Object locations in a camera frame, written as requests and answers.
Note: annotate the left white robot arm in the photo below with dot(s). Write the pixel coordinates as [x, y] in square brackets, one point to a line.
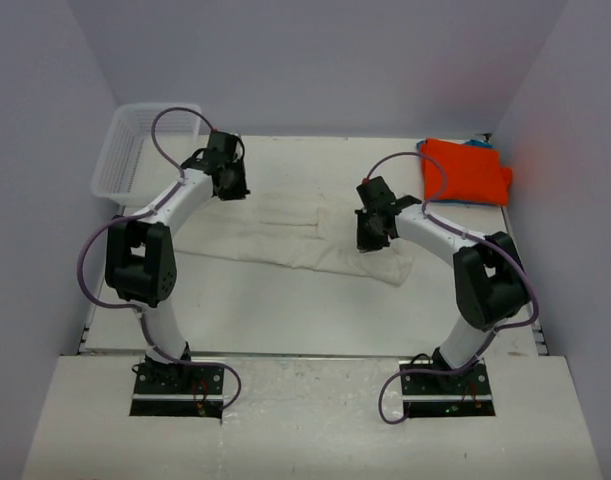
[140, 260]

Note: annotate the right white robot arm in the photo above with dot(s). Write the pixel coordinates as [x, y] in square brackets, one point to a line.
[488, 276]

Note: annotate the folded orange t shirt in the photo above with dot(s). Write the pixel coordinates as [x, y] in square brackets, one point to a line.
[456, 173]

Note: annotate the folded blue t shirt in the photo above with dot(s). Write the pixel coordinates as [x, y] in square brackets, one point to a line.
[477, 143]

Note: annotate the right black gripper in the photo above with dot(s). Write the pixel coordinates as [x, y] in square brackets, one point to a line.
[365, 244]

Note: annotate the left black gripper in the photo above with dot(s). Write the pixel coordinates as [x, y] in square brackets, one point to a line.
[241, 190]

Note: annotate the white plastic basket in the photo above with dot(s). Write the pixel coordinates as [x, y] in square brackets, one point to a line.
[130, 171]

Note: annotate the white t shirt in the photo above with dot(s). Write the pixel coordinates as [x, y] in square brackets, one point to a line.
[314, 233]

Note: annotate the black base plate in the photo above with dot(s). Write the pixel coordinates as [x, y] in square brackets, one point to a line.
[171, 390]
[432, 396]

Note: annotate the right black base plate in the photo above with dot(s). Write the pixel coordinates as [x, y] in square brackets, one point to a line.
[432, 396]

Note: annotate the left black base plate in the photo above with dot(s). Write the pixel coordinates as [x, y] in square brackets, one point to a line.
[171, 390]

